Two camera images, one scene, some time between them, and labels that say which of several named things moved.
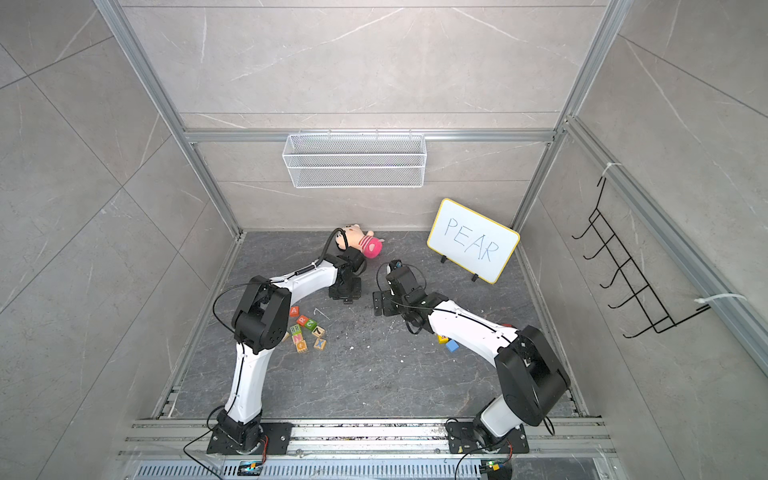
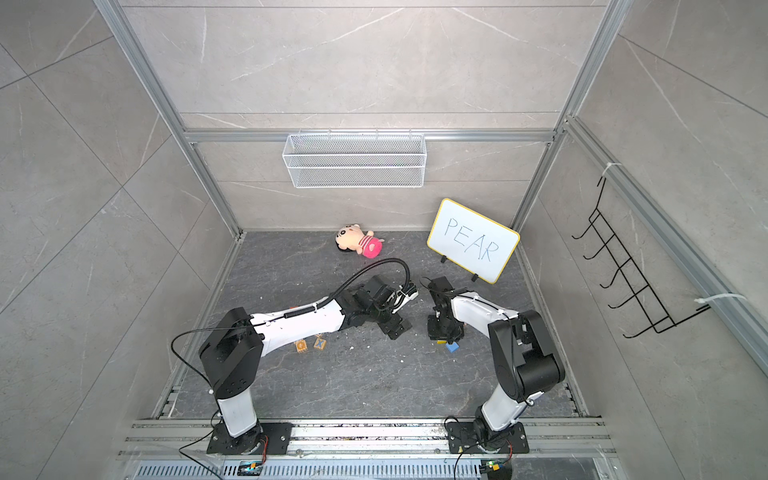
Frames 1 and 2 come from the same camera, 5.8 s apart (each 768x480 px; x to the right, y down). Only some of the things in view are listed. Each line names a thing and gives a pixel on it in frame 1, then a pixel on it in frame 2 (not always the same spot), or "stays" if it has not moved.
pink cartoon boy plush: (365, 241) stays
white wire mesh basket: (326, 160) stays
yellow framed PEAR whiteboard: (473, 242) stays
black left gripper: (339, 295) → (392, 328)
